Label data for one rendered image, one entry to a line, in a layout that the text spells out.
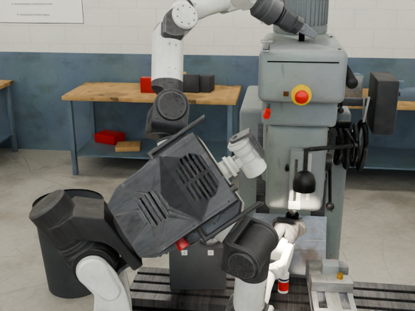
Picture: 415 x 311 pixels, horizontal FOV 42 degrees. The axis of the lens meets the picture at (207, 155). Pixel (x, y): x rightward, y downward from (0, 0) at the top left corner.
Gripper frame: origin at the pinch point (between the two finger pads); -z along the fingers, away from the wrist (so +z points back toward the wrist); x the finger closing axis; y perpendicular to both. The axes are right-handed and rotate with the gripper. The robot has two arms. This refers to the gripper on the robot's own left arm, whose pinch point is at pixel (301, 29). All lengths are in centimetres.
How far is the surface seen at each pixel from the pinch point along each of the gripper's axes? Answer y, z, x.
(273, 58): -13.2, 10.8, 17.4
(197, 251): -88, -13, -10
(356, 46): 60, -222, -364
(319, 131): -25.8, -19.0, 11.0
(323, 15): 10.2, -11.4, -15.5
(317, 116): -21.9, -13.7, 13.8
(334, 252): -71, -80, -27
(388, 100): -4.2, -47.1, -6.1
